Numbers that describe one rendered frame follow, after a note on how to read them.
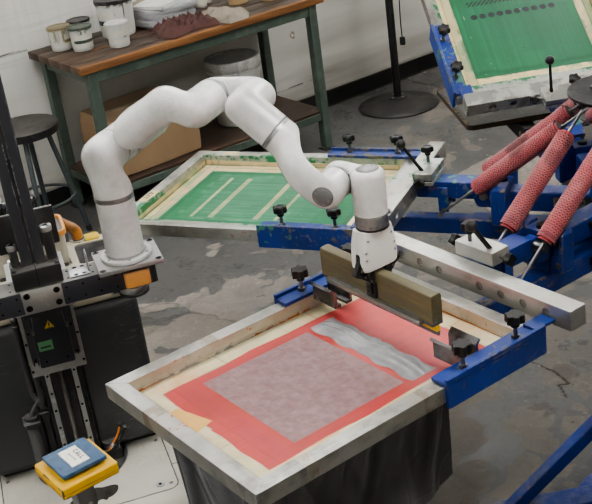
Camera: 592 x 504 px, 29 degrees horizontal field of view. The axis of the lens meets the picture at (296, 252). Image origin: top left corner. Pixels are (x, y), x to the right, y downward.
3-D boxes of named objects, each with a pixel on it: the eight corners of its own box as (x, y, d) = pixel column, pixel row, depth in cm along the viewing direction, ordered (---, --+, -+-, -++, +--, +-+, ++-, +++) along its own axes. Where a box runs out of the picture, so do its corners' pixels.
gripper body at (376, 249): (378, 208, 258) (382, 253, 263) (343, 223, 253) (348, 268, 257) (400, 216, 252) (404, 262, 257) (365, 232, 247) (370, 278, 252)
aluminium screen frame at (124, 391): (258, 511, 214) (255, 495, 212) (108, 398, 258) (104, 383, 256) (544, 345, 254) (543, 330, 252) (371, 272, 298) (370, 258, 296)
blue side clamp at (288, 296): (288, 325, 280) (285, 300, 277) (276, 319, 284) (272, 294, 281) (381, 280, 295) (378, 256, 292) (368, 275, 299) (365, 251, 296)
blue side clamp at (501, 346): (449, 410, 238) (447, 381, 235) (432, 401, 242) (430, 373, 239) (547, 352, 253) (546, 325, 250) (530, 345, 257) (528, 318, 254)
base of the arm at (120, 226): (95, 247, 289) (83, 190, 282) (144, 235, 291) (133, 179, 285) (105, 271, 275) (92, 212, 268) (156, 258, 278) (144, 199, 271)
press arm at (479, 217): (218, 225, 360) (215, 208, 357) (226, 217, 364) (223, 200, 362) (625, 246, 311) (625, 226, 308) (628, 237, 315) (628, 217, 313)
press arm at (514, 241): (483, 282, 276) (482, 264, 274) (465, 275, 281) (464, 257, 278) (532, 257, 285) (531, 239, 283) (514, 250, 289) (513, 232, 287)
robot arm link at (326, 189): (271, 137, 257) (344, 197, 257) (249, 159, 247) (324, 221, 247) (291, 111, 253) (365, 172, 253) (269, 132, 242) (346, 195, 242)
